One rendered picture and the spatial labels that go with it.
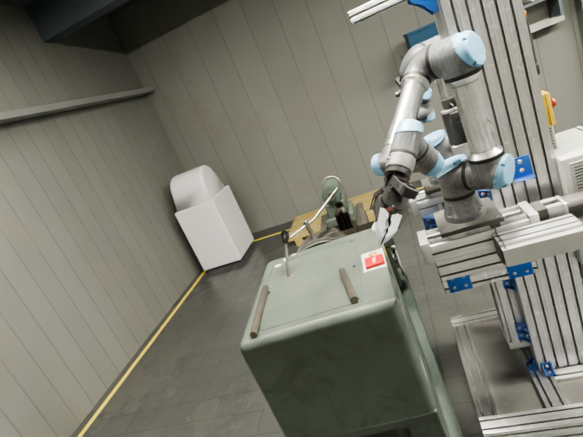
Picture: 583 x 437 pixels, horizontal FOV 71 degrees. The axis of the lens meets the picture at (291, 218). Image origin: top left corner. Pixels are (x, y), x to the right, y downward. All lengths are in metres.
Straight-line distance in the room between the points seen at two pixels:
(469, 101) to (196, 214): 4.42
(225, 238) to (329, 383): 4.33
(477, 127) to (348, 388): 0.93
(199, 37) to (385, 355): 5.51
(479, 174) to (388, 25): 4.40
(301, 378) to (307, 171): 4.99
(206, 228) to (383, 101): 2.90
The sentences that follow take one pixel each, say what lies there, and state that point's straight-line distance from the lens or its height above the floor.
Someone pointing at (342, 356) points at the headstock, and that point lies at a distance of 1.24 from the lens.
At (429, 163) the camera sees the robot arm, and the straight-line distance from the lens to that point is 1.25.
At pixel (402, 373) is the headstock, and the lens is 1.28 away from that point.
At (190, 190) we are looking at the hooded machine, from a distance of 5.49.
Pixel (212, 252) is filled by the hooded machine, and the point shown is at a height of 0.28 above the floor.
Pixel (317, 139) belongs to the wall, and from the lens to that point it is 5.96.
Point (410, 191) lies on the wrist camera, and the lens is 1.04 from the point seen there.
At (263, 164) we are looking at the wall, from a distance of 6.20.
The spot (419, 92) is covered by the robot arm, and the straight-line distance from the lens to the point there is 1.47.
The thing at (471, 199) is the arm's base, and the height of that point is 1.23.
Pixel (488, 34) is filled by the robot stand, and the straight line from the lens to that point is 1.77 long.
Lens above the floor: 1.86
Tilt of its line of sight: 17 degrees down
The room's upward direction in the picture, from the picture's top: 23 degrees counter-clockwise
